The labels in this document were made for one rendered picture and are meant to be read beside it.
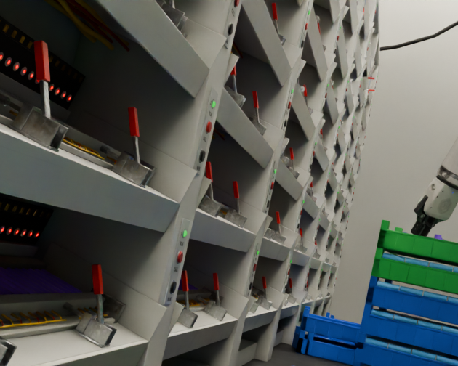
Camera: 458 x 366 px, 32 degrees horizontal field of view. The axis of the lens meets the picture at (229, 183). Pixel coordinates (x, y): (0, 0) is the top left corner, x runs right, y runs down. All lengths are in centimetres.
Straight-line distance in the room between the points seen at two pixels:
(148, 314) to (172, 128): 26
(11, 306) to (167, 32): 35
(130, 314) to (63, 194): 40
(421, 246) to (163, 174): 127
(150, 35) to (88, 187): 20
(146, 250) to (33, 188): 44
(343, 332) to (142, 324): 189
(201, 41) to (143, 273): 33
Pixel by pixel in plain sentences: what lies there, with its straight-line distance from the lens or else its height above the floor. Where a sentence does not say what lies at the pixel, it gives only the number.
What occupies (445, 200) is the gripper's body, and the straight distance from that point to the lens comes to 227.
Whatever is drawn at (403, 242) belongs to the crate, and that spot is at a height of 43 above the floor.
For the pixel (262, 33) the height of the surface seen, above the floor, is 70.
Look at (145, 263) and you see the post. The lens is 111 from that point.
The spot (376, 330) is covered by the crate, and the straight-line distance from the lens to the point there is 229.
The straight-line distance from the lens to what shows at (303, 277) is 318.
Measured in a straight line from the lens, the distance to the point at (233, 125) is 137.
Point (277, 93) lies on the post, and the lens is 183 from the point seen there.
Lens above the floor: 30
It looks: 5 degrees up
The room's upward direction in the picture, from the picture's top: 12 degrees clockwise
